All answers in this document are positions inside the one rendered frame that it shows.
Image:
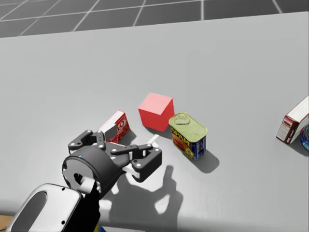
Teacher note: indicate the blue flat can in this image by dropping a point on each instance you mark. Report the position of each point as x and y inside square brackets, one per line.
[306, 140]

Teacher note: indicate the red and white carton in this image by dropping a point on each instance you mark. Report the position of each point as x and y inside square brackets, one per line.
[293, 123]

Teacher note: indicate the green and blue rectangular can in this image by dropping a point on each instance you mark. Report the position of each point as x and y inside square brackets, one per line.
[189, 135]

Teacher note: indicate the pink cube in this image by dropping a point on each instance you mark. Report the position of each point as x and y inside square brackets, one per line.
[155, 113]

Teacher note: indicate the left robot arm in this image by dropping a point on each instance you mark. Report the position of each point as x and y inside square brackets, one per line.
[48, 210]

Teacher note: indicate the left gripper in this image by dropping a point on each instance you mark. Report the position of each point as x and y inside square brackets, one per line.
[96, 164]

